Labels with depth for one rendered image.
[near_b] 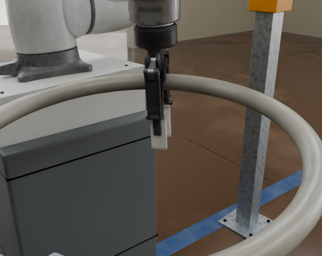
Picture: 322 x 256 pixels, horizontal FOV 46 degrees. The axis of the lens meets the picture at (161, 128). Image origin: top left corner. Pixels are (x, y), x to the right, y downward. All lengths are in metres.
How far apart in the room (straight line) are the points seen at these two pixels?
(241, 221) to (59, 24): 1.32
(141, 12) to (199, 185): 1.66
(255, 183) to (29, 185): 1.14
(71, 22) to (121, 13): 0.14
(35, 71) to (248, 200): 1.20
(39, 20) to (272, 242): 0.75
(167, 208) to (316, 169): 1.61
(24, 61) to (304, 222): 0.78
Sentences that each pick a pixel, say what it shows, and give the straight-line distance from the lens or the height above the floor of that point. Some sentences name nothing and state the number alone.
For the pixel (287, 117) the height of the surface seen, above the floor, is 0.97.
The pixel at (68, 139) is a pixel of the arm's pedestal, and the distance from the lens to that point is 0.89.
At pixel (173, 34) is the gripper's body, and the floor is 1.06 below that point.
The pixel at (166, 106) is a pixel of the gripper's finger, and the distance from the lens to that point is 0.75.
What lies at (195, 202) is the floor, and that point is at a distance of 2.06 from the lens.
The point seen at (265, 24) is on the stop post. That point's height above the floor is 0.96.
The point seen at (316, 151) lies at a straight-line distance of 0.48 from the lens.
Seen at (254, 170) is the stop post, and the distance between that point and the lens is 1.73.
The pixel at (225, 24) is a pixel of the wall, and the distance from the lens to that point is 7.13.
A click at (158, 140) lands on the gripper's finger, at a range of 0.72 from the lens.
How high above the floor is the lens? 1.16
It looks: 23 degrees down
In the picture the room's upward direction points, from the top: straight up
